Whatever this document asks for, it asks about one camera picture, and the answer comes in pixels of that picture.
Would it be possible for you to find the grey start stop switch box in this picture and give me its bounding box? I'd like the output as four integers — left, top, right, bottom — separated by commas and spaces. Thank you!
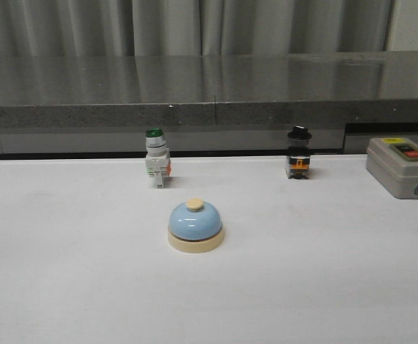
366, 137, 418, 199

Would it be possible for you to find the blue cream call bell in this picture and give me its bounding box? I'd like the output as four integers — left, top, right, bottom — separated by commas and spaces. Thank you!
168, 198, 224, 254

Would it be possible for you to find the grey curtain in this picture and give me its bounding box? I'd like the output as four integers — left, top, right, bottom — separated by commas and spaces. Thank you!
0, 1, 418, 57

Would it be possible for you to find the dark grey stone counter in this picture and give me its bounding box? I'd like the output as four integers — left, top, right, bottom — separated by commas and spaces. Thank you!
0, 52, 418, 158

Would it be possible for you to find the black selector switch orange body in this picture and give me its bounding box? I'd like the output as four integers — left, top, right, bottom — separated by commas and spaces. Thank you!
286, 125, 312, 179

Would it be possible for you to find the green pushbutton switch white body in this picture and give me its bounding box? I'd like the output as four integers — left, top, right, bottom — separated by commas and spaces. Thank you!
145, 128, 171, 188

